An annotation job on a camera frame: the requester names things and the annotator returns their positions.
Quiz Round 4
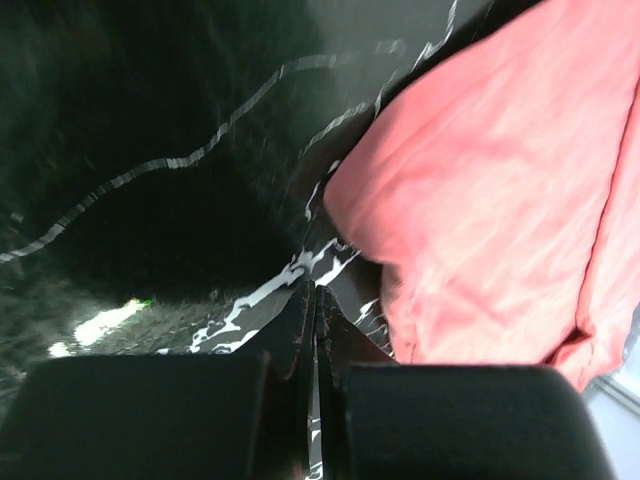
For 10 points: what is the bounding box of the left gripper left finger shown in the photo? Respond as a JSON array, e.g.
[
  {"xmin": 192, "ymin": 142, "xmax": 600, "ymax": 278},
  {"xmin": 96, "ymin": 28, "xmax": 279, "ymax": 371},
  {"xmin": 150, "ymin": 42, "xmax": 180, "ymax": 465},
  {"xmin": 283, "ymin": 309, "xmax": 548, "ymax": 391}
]
[{"xmin": 219, "ymin": 281, "xmax": 315, "ymax": 479}]

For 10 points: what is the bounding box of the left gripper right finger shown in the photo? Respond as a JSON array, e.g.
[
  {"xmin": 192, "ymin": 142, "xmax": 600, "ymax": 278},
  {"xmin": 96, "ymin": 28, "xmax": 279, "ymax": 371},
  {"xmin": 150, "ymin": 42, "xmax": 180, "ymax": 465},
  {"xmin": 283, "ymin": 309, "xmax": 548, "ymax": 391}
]
[{"xmin": 315, "ymin": 287, "xmax": 400, "ymax": 479}]

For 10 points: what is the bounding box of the red t-shirt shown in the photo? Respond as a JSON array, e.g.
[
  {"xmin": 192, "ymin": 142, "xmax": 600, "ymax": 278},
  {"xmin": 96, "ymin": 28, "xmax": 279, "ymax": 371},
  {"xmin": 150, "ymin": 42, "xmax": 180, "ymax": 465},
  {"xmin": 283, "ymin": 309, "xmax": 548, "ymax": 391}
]
[{"xmin": 324, "ymin": 1, "xmax": 639, "ymax": 390}]

